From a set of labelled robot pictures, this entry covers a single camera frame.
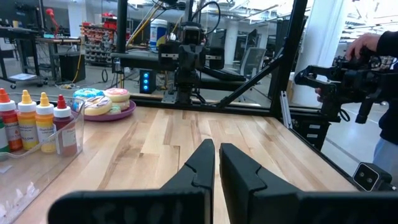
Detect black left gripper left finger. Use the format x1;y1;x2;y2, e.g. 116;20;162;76
48;138;216;224

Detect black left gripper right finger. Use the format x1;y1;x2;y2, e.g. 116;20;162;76
219;142;398;224

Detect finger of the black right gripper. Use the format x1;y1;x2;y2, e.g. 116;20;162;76
192;44;206;72
178;44;193;72

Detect red food coloring bottle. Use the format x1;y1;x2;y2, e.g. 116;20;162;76
52;94;78;157

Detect golden yellow food coloring bottle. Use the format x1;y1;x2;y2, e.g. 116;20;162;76
17;89;40;151

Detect orange food coloring bottle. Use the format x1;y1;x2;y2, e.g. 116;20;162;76
0;88;24;152

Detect green food coloring bottle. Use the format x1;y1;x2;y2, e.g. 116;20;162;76
0;117;10;153

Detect white bucket blue label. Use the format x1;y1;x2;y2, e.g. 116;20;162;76
150;18;169;52

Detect grey desk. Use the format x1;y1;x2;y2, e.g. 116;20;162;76
110;51;246;93

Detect black computer blue lights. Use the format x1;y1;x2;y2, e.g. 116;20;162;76
139;68;157;95

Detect grey office chair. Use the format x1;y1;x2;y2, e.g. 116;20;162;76
239;46;268;80

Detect pink frosted donut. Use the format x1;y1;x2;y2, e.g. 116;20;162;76
103;88;131;103

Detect red parts bin rack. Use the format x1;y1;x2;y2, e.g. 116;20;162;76
80;21;116;65

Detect pale yellow frosted donut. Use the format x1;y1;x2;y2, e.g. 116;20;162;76
107;100;131;115

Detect black equipment box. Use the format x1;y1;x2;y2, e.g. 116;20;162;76
292;113;332;150

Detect white frosted chocolate-drizzle donut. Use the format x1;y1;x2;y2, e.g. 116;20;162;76
83;95;113;117

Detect silver aluminium extrusion bar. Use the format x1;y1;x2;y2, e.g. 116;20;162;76
279;90;294;130

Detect blue frosted donut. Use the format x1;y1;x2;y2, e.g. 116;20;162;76
73;88;106;108

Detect wooden top table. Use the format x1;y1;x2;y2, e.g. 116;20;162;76
35;36;82;82

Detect white square column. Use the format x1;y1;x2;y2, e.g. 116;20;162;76
292;0;348;108

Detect black work table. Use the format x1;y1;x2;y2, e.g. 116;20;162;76
0;26;43;91

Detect person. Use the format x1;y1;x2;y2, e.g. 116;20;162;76
373;30;398;180

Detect clear plastic bin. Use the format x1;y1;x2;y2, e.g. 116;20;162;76
0;98;86;224

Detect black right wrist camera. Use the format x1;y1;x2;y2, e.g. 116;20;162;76
180;21;203;45

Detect silver mounting bracket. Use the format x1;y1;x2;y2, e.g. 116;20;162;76
161;90;177;104

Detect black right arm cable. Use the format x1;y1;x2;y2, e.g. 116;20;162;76
190;1;222;35

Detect black aluminium rig frame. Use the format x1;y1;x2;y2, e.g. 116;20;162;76
115;0;363;187

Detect small black camera box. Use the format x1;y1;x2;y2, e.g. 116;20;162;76
352;161;396;192

